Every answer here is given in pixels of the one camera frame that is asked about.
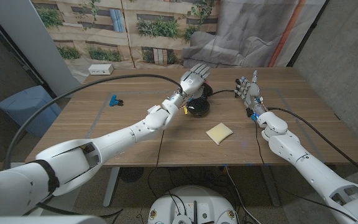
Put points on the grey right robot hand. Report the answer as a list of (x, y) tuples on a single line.
[(253, 93)]

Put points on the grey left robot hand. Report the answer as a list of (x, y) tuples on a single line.
[(194, 79)]

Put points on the pink mini sandwich press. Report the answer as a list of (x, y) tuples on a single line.
[(199, 107)]

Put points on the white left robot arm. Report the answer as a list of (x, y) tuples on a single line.
[(73, 161)]

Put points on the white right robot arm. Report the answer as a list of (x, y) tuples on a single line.
[(309, 171)]

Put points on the pale yellow sponge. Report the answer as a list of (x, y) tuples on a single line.
[(219, 133)]

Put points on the printed fabric backdrop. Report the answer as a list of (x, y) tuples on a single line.
[(166, 31)]

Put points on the blue and black clamp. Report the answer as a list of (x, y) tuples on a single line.
[(114, 100)]

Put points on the white power strip box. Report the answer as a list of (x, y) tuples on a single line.
[(100, 69)]

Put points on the grey table leg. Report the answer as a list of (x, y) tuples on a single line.
[(270, 186)]

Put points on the black round floor fan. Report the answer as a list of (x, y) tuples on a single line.
[(131, 174)]

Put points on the white robot torso base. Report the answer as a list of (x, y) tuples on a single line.
[(194, 205)]

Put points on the white table leg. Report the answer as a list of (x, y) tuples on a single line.
[(110, 186)]

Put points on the white upright panel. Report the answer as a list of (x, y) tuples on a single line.
[(33, 40)]

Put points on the blue plastic bin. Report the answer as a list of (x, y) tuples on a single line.
[(30, 109)]

